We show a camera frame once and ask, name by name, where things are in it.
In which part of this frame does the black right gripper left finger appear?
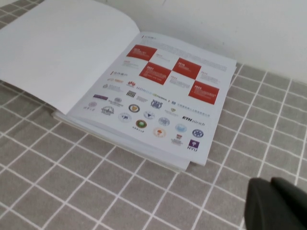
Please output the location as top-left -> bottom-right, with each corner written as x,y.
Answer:
244,177 -> 288,230

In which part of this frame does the grey checked tablecloth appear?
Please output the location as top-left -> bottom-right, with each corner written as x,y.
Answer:
0,0 -> 307,230

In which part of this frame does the white AgileX brochure book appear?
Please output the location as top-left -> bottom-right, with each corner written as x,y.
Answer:
0,0 -> 238,173

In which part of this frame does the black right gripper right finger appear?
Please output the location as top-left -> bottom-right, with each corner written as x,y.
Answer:
270,176 -> 307,230

